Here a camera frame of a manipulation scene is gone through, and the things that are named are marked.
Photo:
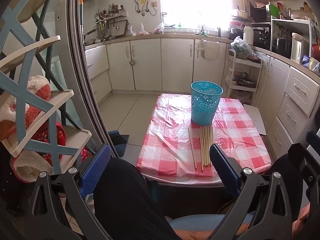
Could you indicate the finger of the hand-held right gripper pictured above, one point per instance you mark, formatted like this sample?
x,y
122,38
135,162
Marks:
x,y
313,138
307,161

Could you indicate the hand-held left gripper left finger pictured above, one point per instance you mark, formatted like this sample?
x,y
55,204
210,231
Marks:
x,y
96,170

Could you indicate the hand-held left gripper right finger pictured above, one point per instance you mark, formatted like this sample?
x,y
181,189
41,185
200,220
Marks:
x,y
223,170

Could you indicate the bundle of wooden chopsticks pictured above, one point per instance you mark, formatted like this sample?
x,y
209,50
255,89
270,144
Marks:
x,y
205,147

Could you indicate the long wooden chopstick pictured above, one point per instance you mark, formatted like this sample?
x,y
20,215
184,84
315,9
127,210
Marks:
x,y
192,148

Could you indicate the teal perforated plastic basket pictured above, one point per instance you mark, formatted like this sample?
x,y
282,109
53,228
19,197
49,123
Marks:
x,y
205,105

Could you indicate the dark blue dustpan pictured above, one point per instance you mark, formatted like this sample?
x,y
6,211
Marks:
x,y
118,142

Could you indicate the table with dark edge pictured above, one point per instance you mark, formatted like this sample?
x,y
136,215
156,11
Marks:
x,y
185,183

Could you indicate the person's left leg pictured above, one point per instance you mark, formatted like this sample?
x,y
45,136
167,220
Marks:
x,y
130,200

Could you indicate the red patterned slipper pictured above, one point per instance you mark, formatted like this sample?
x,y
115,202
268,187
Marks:
x,y
58,136

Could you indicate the blue chair seat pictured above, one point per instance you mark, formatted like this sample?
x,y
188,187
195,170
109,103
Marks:
x,y
200,221

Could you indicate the white flat board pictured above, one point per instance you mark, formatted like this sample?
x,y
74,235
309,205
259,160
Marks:
x,y
257,120

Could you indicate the red white checked tablecloth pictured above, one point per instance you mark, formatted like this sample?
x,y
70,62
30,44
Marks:
x,y
170,135

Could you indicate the red slipper with white lining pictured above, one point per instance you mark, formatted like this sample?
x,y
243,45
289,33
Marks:
x,y
27,167

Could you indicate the white tiered cart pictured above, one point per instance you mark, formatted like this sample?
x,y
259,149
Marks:
x,y
257,80

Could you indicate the red pot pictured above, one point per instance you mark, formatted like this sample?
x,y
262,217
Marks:
x,y
316,51

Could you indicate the dark pot with lid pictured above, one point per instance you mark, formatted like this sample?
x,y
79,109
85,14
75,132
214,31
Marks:
x,y
243,80

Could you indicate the white electric kettle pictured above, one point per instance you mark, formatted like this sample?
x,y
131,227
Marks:
x,y
298,47

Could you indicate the black cooking pot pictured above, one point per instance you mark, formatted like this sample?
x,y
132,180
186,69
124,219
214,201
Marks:
x,y
282,45

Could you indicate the orange white plush slipper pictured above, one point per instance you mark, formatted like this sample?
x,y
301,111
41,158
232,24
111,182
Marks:
x,y
37,90

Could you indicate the cream and blue shelf rack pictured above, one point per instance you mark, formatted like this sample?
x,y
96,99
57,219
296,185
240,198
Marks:
x,y
15,90

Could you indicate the plastic bag of greens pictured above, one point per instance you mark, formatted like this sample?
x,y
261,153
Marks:
x,y
241,47

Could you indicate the cream kitchen base cabinets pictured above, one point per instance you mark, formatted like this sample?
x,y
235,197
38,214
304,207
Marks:
x,y
147,65

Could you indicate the white counter shelf rack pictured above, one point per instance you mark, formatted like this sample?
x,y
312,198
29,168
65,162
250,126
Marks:
x,y
292,23

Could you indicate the white hanging bin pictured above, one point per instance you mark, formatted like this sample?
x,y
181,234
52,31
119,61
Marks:
x,y
207,51

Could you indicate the white thermos jug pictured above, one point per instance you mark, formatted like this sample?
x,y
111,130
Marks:
x,y
248,35

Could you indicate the green cutting board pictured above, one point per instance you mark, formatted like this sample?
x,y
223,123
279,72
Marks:
x,y
274,11

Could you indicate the black frying pan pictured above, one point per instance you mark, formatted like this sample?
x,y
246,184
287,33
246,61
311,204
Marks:
x,y
90,34

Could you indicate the black microwave oven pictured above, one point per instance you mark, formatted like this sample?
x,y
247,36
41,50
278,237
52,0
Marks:
x,y
260,12

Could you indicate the sink faucet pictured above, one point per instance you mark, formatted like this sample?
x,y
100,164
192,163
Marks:
x,y
203,29

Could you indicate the clear plastic bag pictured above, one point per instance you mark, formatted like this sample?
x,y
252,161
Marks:
x,y
143,30
158,29
131,31

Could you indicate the window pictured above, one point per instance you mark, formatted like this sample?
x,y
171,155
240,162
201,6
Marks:
x,y
195,2

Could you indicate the grey sliding door frame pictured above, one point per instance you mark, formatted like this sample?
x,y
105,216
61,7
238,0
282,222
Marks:
x,y
80,80

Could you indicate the wall utensil rack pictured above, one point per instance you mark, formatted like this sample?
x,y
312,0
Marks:
x,y
110,22

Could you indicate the wall socket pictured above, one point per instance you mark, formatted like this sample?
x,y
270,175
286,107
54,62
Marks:
x,y
154,4

